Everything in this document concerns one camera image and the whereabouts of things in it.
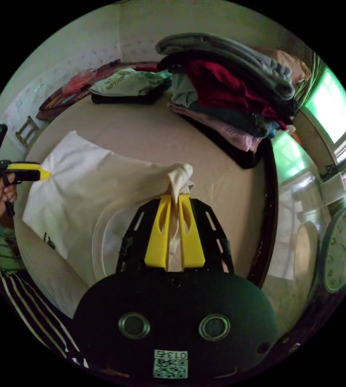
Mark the green striped curtain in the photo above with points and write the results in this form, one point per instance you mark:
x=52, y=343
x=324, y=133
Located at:
x=311, y=75

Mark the red printed blanket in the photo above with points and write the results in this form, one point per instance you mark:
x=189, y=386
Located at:
x=56, y=101

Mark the pink plastic bag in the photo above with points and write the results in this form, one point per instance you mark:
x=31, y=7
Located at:
x=76, y=81

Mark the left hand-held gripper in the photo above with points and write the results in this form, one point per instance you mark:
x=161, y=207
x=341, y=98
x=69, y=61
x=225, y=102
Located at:
x=24, y=176

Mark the round wall clock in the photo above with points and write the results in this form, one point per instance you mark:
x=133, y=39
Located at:
x=341, y=249

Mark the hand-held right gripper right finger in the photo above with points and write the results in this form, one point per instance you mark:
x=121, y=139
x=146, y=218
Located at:
x=192, y=242

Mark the person's body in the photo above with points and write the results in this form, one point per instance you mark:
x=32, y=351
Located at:
x=24, y=290

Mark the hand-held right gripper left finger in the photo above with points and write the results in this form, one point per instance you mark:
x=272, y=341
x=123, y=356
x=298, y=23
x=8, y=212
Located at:
x=157, y=239

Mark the tall pile of clothes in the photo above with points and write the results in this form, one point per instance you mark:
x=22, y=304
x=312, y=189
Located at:
x=233, y=99

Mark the small pile of clothes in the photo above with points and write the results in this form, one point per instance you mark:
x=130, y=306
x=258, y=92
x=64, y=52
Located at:
x=127, y=87

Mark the wooden stool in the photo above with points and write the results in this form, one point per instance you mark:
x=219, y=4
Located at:
x=27, y=133

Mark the beige long sleeve shirt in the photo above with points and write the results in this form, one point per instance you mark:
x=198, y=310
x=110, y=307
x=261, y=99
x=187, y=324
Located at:
x=100, y=187

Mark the window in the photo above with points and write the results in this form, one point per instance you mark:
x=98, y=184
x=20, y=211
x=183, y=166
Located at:
x=333, y=99

